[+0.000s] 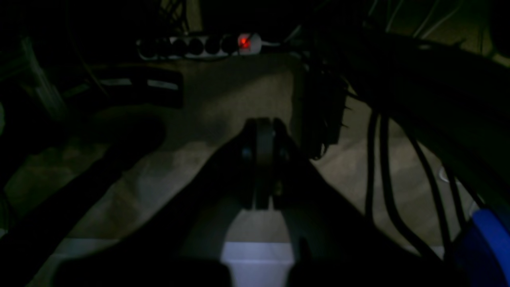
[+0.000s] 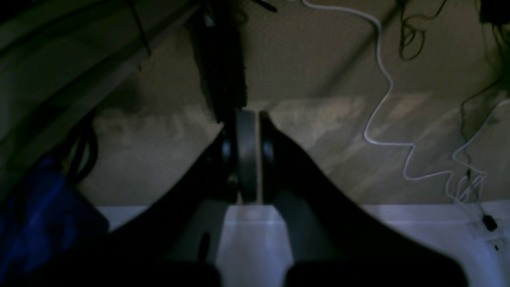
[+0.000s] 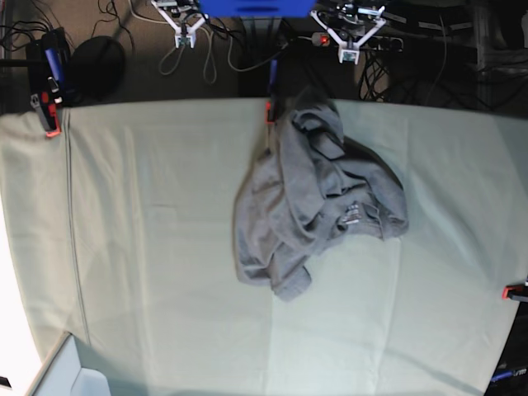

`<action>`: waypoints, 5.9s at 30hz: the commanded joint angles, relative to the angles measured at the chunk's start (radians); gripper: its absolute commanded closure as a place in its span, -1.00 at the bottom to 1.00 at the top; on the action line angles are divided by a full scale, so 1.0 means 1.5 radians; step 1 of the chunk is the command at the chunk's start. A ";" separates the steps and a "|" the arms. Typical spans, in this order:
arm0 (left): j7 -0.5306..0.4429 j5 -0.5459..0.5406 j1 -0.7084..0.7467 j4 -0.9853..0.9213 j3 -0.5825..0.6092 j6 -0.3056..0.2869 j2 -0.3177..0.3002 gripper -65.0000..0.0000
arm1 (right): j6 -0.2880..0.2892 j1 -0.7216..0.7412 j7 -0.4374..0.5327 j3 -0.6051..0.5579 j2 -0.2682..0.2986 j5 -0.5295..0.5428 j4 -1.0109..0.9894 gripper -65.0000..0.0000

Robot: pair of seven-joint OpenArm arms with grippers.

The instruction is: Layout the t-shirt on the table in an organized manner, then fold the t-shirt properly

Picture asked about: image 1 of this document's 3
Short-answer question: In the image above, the white power strip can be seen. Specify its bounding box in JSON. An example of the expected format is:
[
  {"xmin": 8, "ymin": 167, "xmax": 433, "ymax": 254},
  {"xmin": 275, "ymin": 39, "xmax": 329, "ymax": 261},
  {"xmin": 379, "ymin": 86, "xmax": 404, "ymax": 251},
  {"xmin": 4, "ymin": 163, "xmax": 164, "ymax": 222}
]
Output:
[{"xmin": 135, "ymin": 33, "xmax": 263, "ymax": 61}]

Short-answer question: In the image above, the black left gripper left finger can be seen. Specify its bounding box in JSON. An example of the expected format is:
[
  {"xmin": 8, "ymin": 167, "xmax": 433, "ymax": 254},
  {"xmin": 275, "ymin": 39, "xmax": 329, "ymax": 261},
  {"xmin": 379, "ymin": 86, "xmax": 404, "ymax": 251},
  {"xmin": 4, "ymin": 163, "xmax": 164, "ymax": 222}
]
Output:
[{"xmin": 53, "ymin": 119, "xmax": 259, "ymax": 287}]

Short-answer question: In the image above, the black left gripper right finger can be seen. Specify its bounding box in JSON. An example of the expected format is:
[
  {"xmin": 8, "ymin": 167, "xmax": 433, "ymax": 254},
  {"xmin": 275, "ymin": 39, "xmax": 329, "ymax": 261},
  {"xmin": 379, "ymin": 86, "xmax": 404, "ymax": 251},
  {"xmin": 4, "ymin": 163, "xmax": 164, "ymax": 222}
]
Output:
[{"xmin": 273, "ymin": 118, "xmax": 469, "ymax": 287}]

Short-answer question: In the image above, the blue plastic crate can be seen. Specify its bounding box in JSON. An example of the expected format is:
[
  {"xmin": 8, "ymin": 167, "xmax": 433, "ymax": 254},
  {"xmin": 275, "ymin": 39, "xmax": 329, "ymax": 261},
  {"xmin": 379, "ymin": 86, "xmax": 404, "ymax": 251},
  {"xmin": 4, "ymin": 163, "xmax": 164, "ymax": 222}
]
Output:
[{"xmin": 453, "ymin": 208, "xmax": 510, "ymax": 287}]

